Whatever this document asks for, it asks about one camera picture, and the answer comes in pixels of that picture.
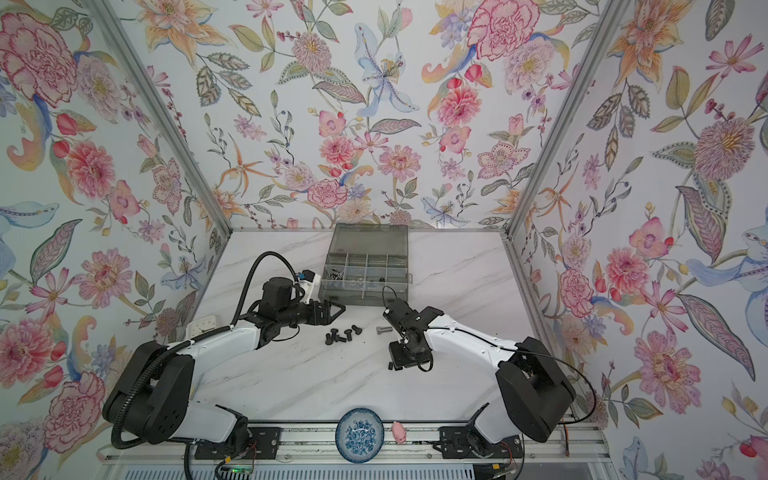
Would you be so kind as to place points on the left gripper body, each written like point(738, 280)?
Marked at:
point(294, 315)

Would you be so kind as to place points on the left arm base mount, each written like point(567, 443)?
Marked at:
point(251, 443)

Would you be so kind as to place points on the pink toy pig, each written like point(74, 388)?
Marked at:
point(399, 433)

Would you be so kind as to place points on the aluminium rail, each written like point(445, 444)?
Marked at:
point(315, 443)

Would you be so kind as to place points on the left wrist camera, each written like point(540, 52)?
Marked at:
point(310, 283)

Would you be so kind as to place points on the white square clock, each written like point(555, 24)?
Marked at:
point(201, 325)

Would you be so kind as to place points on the blue patterned ceramic plate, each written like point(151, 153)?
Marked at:
point(359, 435)

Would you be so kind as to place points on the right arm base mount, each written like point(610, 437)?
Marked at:
point(465, 442)

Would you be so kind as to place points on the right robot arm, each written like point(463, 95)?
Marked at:
point(534, 392)

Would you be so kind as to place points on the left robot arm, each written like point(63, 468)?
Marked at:
point(154, 399)

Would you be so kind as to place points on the grey plastic organizer box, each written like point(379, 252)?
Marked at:
point(366, 265)

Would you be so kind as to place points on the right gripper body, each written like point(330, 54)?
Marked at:
point(401, 355)

